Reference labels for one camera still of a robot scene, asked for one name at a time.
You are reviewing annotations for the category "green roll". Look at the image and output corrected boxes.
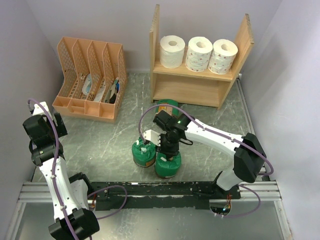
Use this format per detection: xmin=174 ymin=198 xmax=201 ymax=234
xmin=154 ymin=152 xmax=182 ymax=179
xmin=131 ymin=137 xmax=156 ymax=168

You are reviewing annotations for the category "brown roll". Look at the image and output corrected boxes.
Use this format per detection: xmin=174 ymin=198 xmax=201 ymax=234
xmin=155 ymin=99 xmax=180 ymax=117

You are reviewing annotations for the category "white roll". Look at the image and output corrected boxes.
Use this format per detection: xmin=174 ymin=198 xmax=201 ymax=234
xmin=159 ymin=35 xmax=186 ymax=69
xmin=185 ymin=36 xmax=213 ymax=73
xmin=207 ymin=39 xmax=238 ymax=75

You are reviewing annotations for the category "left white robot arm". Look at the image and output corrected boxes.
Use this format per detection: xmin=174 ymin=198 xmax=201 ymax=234
xmin=22 ymin=113 xmax=100 ymax=240

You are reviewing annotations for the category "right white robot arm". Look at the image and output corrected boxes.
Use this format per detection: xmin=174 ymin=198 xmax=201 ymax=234
xmin=153 ymin=110 xmax=267 ymax=199

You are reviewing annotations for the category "wooden two-tier shelf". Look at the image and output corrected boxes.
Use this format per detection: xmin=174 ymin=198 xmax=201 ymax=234
xmin=149 ymin=4 xmax=255 ymax=109

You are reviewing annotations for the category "stationery in organizer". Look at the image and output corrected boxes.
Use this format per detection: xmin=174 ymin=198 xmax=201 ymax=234
xmin=82 ymin=73 xmax=120 ymax=104

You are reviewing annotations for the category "orange plastic file organizer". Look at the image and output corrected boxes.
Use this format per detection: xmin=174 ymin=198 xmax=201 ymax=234
xmin=52 ymin=37 xmax=128 ymax=123

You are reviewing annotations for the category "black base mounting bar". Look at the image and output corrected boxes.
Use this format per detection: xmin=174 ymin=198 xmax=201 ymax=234
xmin=89 ymin=181 xmax=241 ymax=211

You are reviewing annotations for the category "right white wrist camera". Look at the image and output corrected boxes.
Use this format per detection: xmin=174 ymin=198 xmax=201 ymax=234
xmin=142 ymin=129 xmax=161 ymax=147

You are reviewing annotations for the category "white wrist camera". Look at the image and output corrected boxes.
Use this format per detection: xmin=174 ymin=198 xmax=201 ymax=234
xmin=27 ymin=101 xmax=53 ymax=118
xmin=142 ymin=129 xmax=161 ymax=147

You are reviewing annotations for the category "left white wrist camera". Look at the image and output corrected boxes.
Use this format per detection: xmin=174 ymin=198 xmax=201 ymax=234
xmin=27 ymin=101 xmax=53 ymax=118

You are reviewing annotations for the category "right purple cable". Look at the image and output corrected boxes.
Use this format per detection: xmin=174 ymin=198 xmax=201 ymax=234
xmin=138 ymin=104 xmax=275 ymax=219

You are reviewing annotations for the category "purple cable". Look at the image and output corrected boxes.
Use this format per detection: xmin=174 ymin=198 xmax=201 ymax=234
xmin=138 ymin=104 xmax=275 ymax=219
xmin=26 ymin=98 xmax=128 ymax=240

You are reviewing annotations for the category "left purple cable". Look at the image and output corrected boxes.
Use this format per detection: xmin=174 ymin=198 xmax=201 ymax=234
xmin=26 ymin=98 xmax=128 ymax=240

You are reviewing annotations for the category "aluminium rail frame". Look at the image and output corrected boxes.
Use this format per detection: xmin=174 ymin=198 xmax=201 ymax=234
xmin=5 ymin=181 xmax=293 ymax=240

